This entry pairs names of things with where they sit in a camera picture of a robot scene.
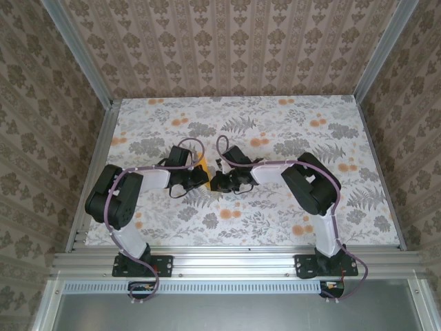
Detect orange cloth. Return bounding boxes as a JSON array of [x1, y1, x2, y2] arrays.
[[196, 157, 221, 203]]

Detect grey sheet metal panel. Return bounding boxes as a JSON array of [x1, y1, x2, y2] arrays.
[[51, 292, 424, 331]]

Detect floral patterned table cover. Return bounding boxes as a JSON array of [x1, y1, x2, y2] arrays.
[[84, 96, 402, 248]]

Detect small black connector board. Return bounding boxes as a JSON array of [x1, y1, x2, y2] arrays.
[[127, 281, 156, 299], [318, 279, 346, 299]]

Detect aluminium cross rail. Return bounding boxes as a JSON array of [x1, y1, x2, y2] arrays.
[[51, 250, 427, 279]]

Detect aluminium side rail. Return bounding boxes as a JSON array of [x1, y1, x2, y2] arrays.
[[65, 99, 121, 252], [356, 96, 409, 251]]

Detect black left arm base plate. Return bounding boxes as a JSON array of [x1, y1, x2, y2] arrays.
[[112, 254, 174, 279]]

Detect slotted grey cable duct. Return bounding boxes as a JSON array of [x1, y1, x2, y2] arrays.
[[63, 279, 423, 294]]

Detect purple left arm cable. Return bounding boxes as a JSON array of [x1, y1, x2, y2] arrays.
[[105, 137, 207, 306]]

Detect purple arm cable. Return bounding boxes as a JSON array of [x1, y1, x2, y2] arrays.
[[105, 137, 207, 306], [216, 135, 370, 304]]

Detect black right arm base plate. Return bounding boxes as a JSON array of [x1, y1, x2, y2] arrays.
[[294, 254, 359, 279]]

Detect aluminium corner post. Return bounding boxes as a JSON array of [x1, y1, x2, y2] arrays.
[[353, 0, 420, 101], [40, 0, 116, 108]]

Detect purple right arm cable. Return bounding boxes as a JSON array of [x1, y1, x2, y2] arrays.
[[216, 135, 370, 304]]

